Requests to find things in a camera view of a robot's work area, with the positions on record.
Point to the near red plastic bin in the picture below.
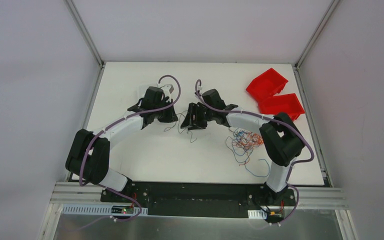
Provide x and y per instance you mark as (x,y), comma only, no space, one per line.
(285,103)

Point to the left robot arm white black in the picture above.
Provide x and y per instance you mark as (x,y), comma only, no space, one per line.
(89,155)

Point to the white plastic tray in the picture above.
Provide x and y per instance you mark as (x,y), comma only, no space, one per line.
(142,88)

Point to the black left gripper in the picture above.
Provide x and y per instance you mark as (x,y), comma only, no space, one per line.
(163,112)

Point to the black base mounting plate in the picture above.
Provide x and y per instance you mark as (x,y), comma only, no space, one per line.
(208,200)

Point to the red plastic bin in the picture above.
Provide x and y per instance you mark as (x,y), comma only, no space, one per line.
(285,103)
(266,85)

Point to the left white slotted cable duct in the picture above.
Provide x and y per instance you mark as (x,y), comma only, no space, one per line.
(103,210)

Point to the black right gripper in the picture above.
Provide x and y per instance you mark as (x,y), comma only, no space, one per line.
(195,115)

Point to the aluminium frame rail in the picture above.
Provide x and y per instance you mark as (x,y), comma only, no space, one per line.
(326,198)

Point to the far red plastic bin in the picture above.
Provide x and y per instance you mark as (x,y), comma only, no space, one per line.
(266,85)

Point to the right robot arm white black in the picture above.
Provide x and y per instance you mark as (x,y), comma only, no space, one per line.
(282,140)

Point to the white slotted cable duct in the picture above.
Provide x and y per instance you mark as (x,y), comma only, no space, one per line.
(257,214)
(103,210)

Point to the right white slotted cable duct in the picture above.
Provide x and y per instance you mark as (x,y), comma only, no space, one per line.
(257,214)

